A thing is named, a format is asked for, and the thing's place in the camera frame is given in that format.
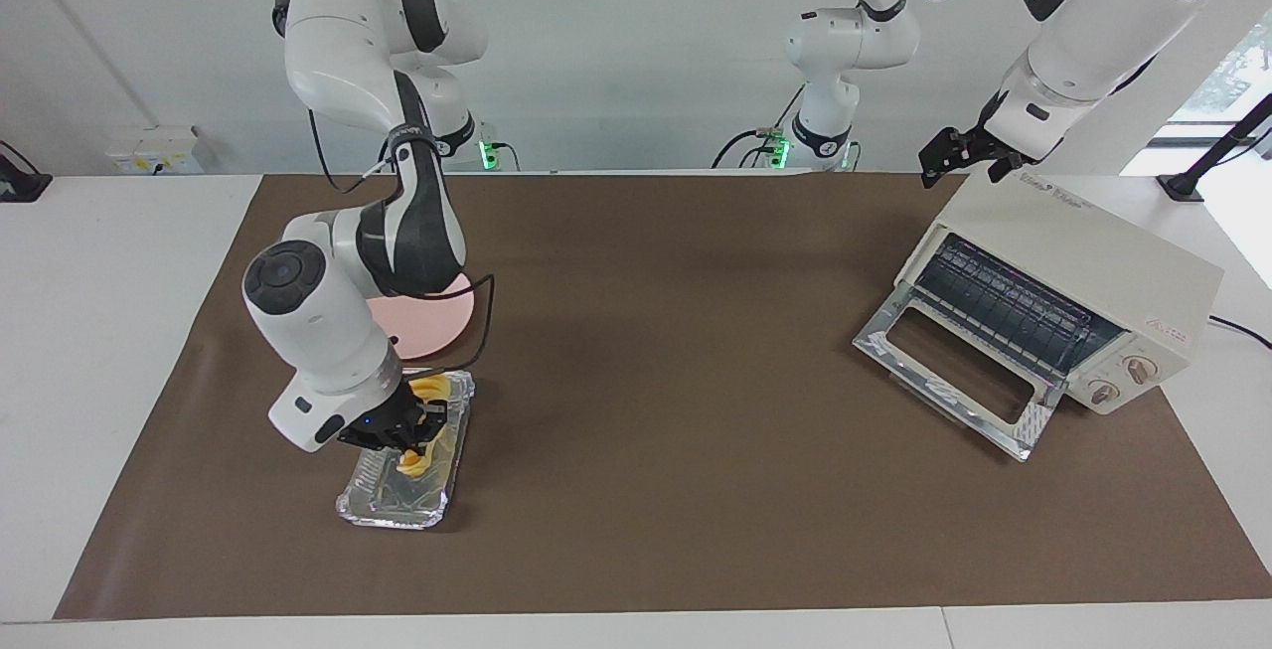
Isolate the yellow spiral bread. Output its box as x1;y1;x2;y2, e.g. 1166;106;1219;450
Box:
397;375;450;481

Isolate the aluminium foil tray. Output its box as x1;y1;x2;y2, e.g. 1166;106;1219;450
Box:
336;369;476;531

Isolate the cream toaster oven housing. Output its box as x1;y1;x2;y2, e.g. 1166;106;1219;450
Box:
894;169;1225;416

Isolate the glass oven door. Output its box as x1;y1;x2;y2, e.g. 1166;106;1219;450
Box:
852;286;1069;463

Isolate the pink round plate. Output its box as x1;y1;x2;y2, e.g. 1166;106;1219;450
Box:
365;271;476;361

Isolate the brown table mat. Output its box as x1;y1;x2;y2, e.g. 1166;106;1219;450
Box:
52;172;1272;622

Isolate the bright window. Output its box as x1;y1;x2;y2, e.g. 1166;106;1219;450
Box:
1168;11;1272;125

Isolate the black table clamp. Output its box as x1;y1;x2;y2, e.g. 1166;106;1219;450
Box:
0;140;54;204

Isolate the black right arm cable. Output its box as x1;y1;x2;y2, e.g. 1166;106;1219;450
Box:
306;107;497;378

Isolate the wire oven rack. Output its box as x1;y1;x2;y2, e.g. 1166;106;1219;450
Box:
914;237;1124;379

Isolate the black left base cable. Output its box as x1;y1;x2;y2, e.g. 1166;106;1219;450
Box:
710;82;808;171

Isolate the black camera stand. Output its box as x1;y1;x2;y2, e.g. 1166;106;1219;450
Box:
1157;92;1272;204

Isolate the black oven power cord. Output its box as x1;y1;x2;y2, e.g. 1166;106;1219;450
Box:
1207;315;1272;351

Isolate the white wall power strip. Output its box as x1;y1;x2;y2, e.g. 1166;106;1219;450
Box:
105;127;206;176

